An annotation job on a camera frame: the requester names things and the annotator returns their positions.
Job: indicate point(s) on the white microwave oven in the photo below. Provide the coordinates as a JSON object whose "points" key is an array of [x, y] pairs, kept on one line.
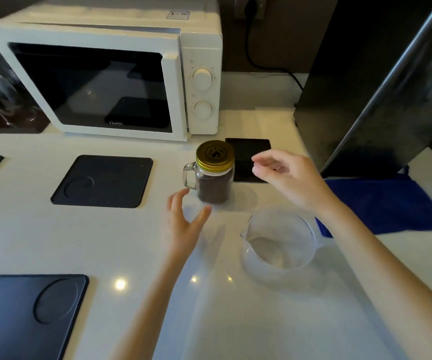
{"points": [[174, 89]]}

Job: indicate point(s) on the person's right hand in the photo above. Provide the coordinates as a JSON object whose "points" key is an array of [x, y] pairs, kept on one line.
{"points": [[298, 179]]}

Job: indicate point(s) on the clear glass vessel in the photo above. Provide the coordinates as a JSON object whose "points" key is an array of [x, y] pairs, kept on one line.
{"points": [[2, 93]]}

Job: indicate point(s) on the white microwave knob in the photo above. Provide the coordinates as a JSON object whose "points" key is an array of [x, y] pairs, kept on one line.
{"points": [[203, 79], [203, 110]]}

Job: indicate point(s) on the black glossy appliance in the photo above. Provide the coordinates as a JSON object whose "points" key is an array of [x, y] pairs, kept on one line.
{"points": [[332, 89]]}

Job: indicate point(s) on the person's left forearm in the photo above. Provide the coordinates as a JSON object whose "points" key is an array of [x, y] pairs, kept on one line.
{"points": [[152, 318]]}

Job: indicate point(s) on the gold metal jar lid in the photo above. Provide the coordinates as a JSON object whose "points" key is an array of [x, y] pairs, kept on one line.
{"points": [[215, 155]]}

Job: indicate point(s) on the small black scale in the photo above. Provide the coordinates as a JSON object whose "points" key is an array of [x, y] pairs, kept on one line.
{"points": [[244, 146]]}

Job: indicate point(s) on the large black tamping mat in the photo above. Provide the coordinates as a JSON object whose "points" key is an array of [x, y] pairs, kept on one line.
{"points": [[6, 318]]}

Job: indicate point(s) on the blue cloth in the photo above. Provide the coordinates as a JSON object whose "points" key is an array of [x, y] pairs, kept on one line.
{"points": [[388, 206]]}

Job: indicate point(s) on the small black square mat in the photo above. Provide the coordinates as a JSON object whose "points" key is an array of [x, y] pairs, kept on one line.
{"points": [[103, 183]]}

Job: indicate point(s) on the dark brown coffee grounds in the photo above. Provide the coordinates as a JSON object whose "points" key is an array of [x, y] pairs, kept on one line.
{"points": [[214, 191]]}

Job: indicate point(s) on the person's right forearm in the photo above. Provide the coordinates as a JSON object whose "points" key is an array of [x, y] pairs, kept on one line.
{"points": [[396, 281]]}

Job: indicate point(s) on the translucent plastic measuring cup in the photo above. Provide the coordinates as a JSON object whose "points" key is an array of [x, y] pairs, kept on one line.
{"points": [[279, 251]]}

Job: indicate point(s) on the person's left hand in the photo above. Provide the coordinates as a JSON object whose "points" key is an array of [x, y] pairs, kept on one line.
{"points": [[180, 232]]}

